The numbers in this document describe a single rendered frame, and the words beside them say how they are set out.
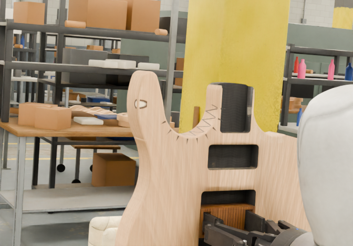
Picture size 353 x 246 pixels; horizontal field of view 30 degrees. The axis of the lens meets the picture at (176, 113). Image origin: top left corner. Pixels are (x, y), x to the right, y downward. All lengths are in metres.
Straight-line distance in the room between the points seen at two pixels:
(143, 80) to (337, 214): 0.38
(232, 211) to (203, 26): 1.42
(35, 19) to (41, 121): 0.82
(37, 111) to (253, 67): 2.86
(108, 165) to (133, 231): 5.30
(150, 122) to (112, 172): 5.35
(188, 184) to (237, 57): 1.34
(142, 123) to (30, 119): 4.15
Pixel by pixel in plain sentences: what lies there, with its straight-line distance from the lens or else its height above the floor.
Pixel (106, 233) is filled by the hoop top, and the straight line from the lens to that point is 1.31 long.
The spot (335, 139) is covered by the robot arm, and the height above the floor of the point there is 1.49.
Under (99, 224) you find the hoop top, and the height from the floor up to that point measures 1.20.
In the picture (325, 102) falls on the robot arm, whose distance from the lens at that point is 0.70.
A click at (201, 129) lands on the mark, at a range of 1.03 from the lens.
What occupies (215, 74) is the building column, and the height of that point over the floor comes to 1.49.
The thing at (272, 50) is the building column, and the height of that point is 1.59.
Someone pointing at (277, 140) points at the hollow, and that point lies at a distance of 1.08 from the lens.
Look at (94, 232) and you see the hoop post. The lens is 1.38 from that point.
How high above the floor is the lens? 1.57
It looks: 6 degrees down
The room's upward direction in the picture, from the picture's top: 4 degrees clockwise
